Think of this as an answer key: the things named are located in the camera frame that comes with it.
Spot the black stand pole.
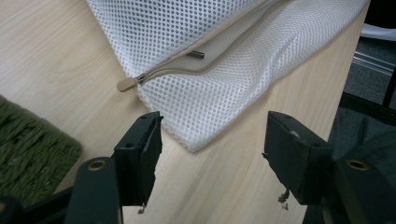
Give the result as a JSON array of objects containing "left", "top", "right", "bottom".
[{"left": 382, "top": 66, "right": 396, "bottom": 108}]

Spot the white mesh laundry bag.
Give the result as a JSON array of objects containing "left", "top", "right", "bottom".
[{"left": 86, "top": 0, "right": 369, "bottom": 153}]

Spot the black stand bar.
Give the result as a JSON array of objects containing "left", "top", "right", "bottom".
[{"left": 338, "top": 91, "right": 396, "bottom": 128}]

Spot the green woven basket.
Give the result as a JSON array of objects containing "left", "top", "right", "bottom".
[{"left": 0, "top": 94, "right": 83, "bottom": 209}]

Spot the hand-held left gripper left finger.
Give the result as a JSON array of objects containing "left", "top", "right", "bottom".
[{"left": 113, "top": 110, "right": 163, "bottom": 207}]

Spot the white sheet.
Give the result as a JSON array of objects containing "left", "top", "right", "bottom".
[{"left": 360, "top": 22, "right": 396, "bottom": 42}]

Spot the metal floor rail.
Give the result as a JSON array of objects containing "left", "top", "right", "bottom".
[{"left": 351, "top": 50, "right": 396, "bottom": 77}]

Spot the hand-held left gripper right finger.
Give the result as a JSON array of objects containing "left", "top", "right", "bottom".
[{"left": 263, "top": 110, "right": 334, "bottom": 206}]

